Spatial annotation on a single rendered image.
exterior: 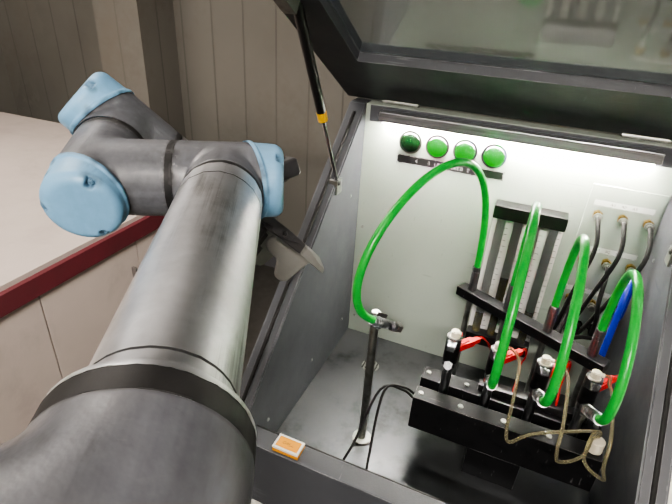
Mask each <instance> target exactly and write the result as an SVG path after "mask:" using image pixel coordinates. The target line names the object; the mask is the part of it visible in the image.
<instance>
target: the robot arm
mask: <svg viewBox="0 0 672 504"><path fill-rule="evenodd" d="M58 119H59V122H60V123H61V124H62V125H63V126H64V127H66V128H67V129H68V130H69V131H70V133H71V134H72V137H71V138H70V139H69V141H68V142H67V144H66V145H65V146H64V148H63V149H62V151H61V152H60V154H58V155H57V156H55V157H54V158H53V160H52V161H51V163H50V166H49V169H48V170H47V172H46V174H45V176H44V178H43V181H42V183H41V185H40V189H39V199H40V205H41V207H42V208H43V210H44V212H45V213H46V215H47V216H48V217H49V218H50V219H51V220H52V221H53V222H54V223H55V224H56V225H58V226H59V227H60V228H62V229H64V230H66V231H68V232H70V233H72V234H75V235H79V236H84V237H101V236H105V235H106V234H109V233H111V232H114V231H115V230H117V229H118V228H119V227H120V225H121V224H122V223H123V222H124V221H125V220H126V219H127V217H128V215H137V216H165V217H164V219H163V221H162V223H161V225H160V227H159V229H158V231H157V233H156V235H155V237H154V238H153V240H152V242H151V244H150V246H149V248H148V250H147V252H146V254H145V256H144V258H143V260H142V262H141V264H140V266H139V268H138V270H137V272H136V274H135V276H134V278H133V280H132V282H131V284H130V286H129V288H128V289H127V291H126V293H125V295H124V297H123V299H122V301H121V303H120V305H119V307H118V309H117V311H116V313H115V315H114V317H113V319H112V321H111V323H110V325H109V327H108V329H107V331H106V333H105V335H104V337H103V339H102V341H101V342H100V344H99V346H98V348H97V350H96V352H95V354H94V356H93V358H92V360H91V362H90V364H89V366H87V367H85V368H82V369H80V370H78V371H75V372H73V373H71V374H70V375H68V376H67V377H65V378H63V379H62V380H60V381H59V382H58V383H57V384H56V385H55V386H54V387H52V388H51V389H50V391H49V392H48V393H47V395H46V396H45V397H44V398H43V400H42V402H41V403H40V405H39V407H38V408H37V410H36V412H35V414H34V416H33V417H32V419H31V421H30V423H29V424H28V426H27V428H26V429H25V430H24V431H23V432H22V433H20V434H19V435H18V436H16V437H15V438H12V439H10V440H8V441H6V442H4V443H2V444H0V504H251V500H252V492H253V481H254V471H255V458H256V444H257V432H256V427H255V422H254V420H253V417H252V415H251V413H250V411H249V409H248V408H247V406H246V405H245V403H244V402H243V401H242V400H241V399H240V389H241V381H242V373H243V364H244V356H245V348H246V339H247V331H248V323H249V314H250V306H251V298H252V289H253V281H254V273H255V265H259V266H260V265H263V264H265V263H266V262H267V261H268V260H270V259H271V258H272V257H273V256H275V258H276V265H275V271H274V275H275V277H276V278H277V279H278V280H280V281H287V280H289V279H290V278H291V277H292V276H293V275H295V274H296V273H297V272H298V271H300V270H301V269H302V268H303V267H304V266H306V265H307V264H311V265H312V266H313V267H315V268H316V269H317V270H318V271H320V272H321V273H323V271H324V267H323V264H322V262H321V260H320V257H319V256H318V255H317V254H316V253H315V252H314V251H313V250H312V249H310V248H309V247H308V246H307V245H306V244H305V243H304V242H303V241H302V240H300V239H299V238H298V237H297V236H296V235H295V234H293V233H292V232H291V231H290V230H289V229H287V228H286V227H285V226H284V225H282V224H281V223H280V222H278V221H277V220H276V216H278V215H280V214H281V213H282V211H283V206H284V182H286V181H287V180H289V179H290V178H293V177H295V176H298V175H299V174H300V168H299V165H298V161H297V159H296V158H293V157H286V156H284V154H283V151H282V149H281V148H280V147H279V146H277V145H275V144H267V143H253V142H252V141H250V140H245V141H243V142H227V141H193V140H187V139H186V138H185V137H183V136H182V135H181V134H180V133H179V132H177V131H176V130H175V129H174V128H173V127H172V126H170V125H169V124H168V123H167V122H166V121H164V120H163V119H162V118H161V117H160V116H158V115H157V114H156V113H155V112H154V111H153V110H151V109H150V108H149V107H148V106H147V105H145V104H144V103H143V102H142V101H141V100H140V99H138V98H137V97H136V96H135V95H134V92H132V91H131V90H130V89H126V88H125V87H124V86H122V85H121V84H120V83H118V82H117V81H116V80H114V79H113V78H112V77H111V76H109V75H108V74H106V73H104V72H96V73H94V74H92V75H91V76H90V77H89V78H88V80H87V81H86V82H85V83H84V84H83V85H82V86H81V87H80V89H79V90H78V91H77V92H76V93H75V94H74V95H73V97H72V98H71V99H70V100H69V101H68V103H67V104H66V105H65V106H64V107H63V109H62V110H61V111H60V113H59V115H58Z"/></svg>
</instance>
